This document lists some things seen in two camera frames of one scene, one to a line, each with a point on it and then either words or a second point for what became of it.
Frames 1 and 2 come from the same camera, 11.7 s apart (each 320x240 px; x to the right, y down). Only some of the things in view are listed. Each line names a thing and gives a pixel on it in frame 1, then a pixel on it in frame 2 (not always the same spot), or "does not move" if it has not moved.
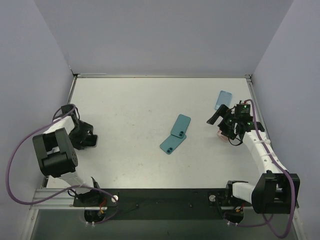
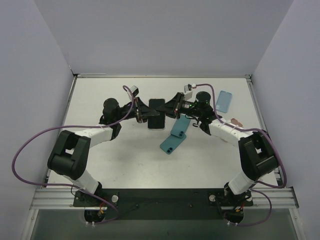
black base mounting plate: (157, 204) does not move
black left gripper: (85, 136) -> (138, 110)
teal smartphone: (181, 125) does not move
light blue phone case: (224, 98) does not move
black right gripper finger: (221, 112) -> (169, 107)
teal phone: (171, 143) does not move
